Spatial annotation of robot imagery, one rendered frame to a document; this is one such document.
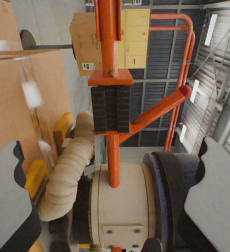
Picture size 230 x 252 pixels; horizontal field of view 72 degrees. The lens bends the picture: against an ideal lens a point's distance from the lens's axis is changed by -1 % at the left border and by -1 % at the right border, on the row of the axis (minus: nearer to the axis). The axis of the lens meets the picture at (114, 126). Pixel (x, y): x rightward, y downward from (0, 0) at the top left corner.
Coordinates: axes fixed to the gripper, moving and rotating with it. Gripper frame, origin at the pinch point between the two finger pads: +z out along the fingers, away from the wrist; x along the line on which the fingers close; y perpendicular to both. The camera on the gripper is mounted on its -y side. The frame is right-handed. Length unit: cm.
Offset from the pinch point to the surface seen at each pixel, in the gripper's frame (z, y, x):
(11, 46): 82, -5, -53
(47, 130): 16.1, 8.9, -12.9
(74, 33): 182, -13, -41
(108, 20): 10.8, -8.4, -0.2
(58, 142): 18.4, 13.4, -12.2
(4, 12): 83, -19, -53
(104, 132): 9.0, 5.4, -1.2
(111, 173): 10.9, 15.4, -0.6
